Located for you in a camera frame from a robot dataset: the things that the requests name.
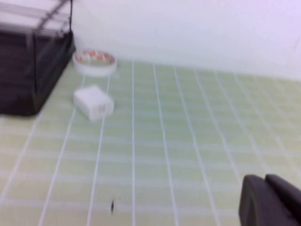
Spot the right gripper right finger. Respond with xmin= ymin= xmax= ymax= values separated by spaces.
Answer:
xmin=265 ymin=174 xmax=301 ymax=226

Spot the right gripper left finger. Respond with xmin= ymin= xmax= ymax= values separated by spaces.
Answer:
xmin=238 ymin=174 xmax=291 ymax=226

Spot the green grid table mat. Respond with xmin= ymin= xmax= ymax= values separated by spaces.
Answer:
xmin=0 ymin=58 xmax=301 ymax=226

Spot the white tape roll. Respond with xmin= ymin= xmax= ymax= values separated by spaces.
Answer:
xmin=72 ymin=48 xmax=118 ymax=77

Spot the black plastic drain tray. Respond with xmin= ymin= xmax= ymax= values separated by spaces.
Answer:
xmin=0 ymin=30 xmax=76 ymax=116

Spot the white USB wall charger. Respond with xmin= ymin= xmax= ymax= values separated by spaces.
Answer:
xmin=72 ymin=85 xmax=115 ymax=121

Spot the black wire dish rack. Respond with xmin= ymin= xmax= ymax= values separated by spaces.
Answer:
xmin=0 ymin=0 xmax=74 ymax=36

